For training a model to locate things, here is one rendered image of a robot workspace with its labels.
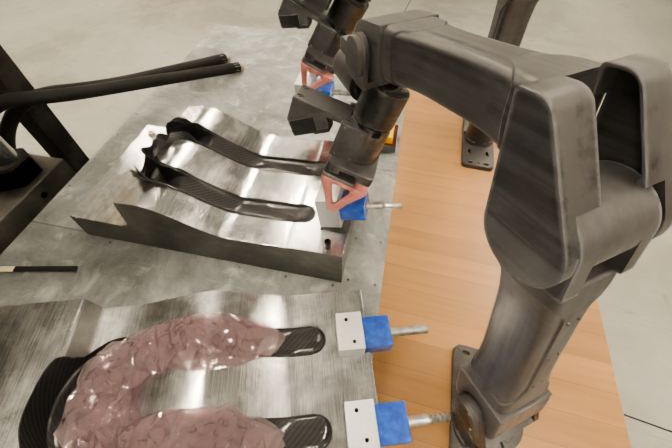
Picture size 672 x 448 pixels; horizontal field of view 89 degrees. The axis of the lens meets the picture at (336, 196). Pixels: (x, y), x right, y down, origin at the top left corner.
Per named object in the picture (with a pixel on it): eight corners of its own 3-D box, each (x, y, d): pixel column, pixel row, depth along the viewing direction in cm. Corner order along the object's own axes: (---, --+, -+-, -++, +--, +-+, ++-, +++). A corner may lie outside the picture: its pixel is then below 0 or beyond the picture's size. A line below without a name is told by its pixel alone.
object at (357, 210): (404, 208, 56) (402, 182, 53) (401, 229, 52) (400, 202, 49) (327, 207, 60) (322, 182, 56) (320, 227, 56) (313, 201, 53)
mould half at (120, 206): (363, 175, 76) (368, 127, 65) (341, 282, 60) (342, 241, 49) (158, 144, 82) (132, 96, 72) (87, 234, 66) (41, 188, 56)
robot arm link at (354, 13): (317, 25, 59) (335, -13, 54) (319, 8, 62) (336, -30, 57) (352, 42, 62) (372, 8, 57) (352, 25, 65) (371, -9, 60)
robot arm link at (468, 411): (458, 393, 37) (492, 453, 34) (522, 359, 39) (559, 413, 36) (444, 403, 42) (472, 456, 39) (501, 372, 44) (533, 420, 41)
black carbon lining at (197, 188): (331, 169, 68) (330, 131, 60) (311, 236, 58) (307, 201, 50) (169, 145, 72) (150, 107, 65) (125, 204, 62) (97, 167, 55)
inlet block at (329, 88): (359, 97, 76) (360, 75, 72) (356, 111, 73) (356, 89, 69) (303, 93, 78) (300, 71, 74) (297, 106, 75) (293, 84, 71)
